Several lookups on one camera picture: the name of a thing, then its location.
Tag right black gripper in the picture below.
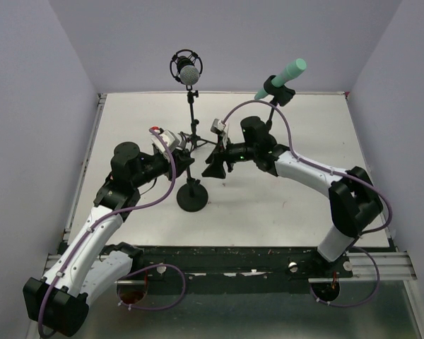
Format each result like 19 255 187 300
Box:
201 135 257 180

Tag black round-base stand front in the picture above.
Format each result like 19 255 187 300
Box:
176 167 208 213

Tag black round-base stand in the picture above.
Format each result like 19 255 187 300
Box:
176 167 208 213
263 73 296 130

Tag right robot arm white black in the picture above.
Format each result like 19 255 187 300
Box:
202 116 383 277

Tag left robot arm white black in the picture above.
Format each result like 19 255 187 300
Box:
23 138 194 338

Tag silver grey mesh microphone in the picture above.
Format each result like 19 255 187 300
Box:
177 64 201 86

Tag black round-base stand rear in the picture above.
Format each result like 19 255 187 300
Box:
263 73 296 130

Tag teal green microphone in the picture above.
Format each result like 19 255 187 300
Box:
254 58 307 100

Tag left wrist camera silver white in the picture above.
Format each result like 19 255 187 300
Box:
151 130 187 153

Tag wrist camera silver white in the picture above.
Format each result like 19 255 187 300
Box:
211 119 229 147
151 130 187 153

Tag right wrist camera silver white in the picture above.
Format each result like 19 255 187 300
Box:
211 119 229 147

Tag black tripod stand shock mount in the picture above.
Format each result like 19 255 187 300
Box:
169 49 216 151

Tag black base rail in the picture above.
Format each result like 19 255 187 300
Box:
102 243 354 296

